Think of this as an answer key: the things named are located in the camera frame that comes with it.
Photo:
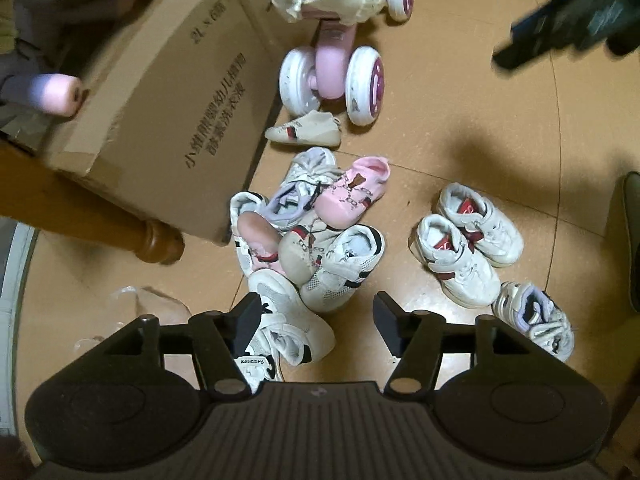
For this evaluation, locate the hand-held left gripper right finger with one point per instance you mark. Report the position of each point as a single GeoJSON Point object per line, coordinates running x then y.
{"type": "Point", "coordinates": [392, 325]}

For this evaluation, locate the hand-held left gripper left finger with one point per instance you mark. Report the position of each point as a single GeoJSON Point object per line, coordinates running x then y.
{"type": "Point", "coordinates": [252, 322]}

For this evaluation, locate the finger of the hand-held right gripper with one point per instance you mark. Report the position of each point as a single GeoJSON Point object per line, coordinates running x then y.
{"type": "Point", "coordinates": [530, 40]}

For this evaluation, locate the white sneaker grey mesh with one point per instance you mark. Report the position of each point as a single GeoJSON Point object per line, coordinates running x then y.
{"type": "Point", "coordinates": [295, 320]}
{"type": "Point", "coordinates": [255, 369]}

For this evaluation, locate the white sneaker navy stripes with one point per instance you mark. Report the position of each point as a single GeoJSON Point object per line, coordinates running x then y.
{"type": "Point", "coordinates": [345, 265]}
{"type": "Point", "coordinates": [245, 205]}

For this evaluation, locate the pink shoe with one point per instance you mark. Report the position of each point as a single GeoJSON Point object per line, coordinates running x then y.
{"type": "Point", "coordinates": [257, 240]}
{"type": "Point", "coordinates": [350, 192]}

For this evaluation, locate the beige high-top shoe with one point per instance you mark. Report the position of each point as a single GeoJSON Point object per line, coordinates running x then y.
{"type": "Point", "coordinates": [300, 252]}
{"type": "Point", "coordinates": [305, 129]}

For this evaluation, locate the white sneaker red trim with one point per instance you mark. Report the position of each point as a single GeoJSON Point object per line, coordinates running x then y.
{"type": "Point", "coordinates": [457, 265]}
{"type": "Point", "coordinates": [482, 225]}

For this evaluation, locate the lavender white sneaker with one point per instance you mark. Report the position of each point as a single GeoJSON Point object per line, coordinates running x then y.
{"type": "Point", "coordinates": [537, 317]}
{"type": "Point", "coordinates": [300, 185]}

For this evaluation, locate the clear plastic bag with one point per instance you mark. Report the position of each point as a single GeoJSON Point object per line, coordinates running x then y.
{"type": "Point", "coordinates": [150, 305]}

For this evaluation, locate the pink ride-on toy white wheels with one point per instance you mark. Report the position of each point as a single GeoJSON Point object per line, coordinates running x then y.
{"type": "Point", "coordinates": [332, 60]}

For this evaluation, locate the wooden furniture leg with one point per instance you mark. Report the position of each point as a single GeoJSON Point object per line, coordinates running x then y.
{"type": "Point", "coordinates": [90, 200]}

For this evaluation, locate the white panel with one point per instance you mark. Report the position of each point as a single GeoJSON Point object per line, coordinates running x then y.
{"type": "Point", "coordinates": [12, 310]}

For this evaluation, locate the large printed cardboard box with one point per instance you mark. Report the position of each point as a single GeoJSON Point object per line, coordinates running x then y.
{"type": "Point", "coordinates": [165, 85]}

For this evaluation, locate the grey clothing with pink cuffs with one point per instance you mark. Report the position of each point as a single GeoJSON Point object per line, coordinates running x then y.
{"type": "Point", "coordinates": [45, 25]}

